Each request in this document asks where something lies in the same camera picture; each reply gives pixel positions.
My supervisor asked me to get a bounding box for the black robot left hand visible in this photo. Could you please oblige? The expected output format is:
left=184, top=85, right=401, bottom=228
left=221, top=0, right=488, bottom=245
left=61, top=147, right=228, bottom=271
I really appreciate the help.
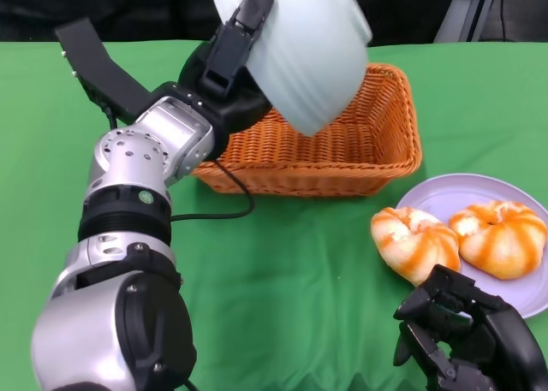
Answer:
left=177, top=0, right=277, bottom=135

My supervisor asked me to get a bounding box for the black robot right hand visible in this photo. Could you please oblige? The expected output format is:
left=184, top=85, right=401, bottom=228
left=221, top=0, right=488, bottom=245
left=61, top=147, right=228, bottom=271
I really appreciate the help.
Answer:
left=392, top=264, right=548, bottom=391

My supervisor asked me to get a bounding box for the grey ceramic bowl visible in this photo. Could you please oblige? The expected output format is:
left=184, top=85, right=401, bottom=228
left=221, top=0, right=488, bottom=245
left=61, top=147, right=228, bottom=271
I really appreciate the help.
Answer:
left=208, top=0, right=373, bottom=136

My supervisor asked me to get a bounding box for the round pumpkin-shaped bread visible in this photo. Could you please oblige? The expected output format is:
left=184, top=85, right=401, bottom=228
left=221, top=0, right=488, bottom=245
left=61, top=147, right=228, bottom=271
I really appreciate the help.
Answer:
left=448, top=199, right=548, bottom=281

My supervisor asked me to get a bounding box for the long golden bread loaf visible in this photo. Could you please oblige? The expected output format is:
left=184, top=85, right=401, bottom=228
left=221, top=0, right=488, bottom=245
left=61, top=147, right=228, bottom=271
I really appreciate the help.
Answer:
left=370, top=206, right=462, bottom=287

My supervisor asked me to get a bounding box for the lavender plate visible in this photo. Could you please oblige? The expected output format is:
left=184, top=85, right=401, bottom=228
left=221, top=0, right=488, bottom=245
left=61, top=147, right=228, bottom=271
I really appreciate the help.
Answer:
left=396, top=173, right=548, bottom=320

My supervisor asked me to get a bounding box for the orange wicker basket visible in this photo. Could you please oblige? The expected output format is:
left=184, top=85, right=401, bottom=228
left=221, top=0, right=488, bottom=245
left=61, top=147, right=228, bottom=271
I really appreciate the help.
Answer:
left=190, top=62, right=424, bottom=198

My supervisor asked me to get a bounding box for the black backdrop cloth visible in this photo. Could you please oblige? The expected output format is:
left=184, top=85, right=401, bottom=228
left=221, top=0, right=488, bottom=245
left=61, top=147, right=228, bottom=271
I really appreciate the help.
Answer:
left=0, top=0, right=455, bottom=48

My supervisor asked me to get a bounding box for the green tablecloth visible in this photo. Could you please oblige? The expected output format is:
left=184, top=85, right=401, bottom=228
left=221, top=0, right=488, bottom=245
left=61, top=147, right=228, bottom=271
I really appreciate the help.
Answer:
left=0, top=39, right=548, bottom=391

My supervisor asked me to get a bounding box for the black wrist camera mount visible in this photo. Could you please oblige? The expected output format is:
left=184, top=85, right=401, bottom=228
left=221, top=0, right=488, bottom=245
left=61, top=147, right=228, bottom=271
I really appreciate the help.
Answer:
left=54, top=17, right=155, bottom=125

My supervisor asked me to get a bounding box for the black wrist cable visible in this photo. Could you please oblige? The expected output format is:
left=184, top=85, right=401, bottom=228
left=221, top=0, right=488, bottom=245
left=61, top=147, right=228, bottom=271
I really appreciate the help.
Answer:
left=170, top=158, right=256, bottom=223

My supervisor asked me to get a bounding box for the grey metal frame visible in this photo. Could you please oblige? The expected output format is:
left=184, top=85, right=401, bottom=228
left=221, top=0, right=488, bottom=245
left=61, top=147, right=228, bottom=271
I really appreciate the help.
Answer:
left=433, top=0, right=543, bottom=44

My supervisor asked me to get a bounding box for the thin black cable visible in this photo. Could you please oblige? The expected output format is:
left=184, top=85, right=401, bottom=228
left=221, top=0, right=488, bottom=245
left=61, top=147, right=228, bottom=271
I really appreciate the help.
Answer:
left=496, top=0, right=507, bottom=44

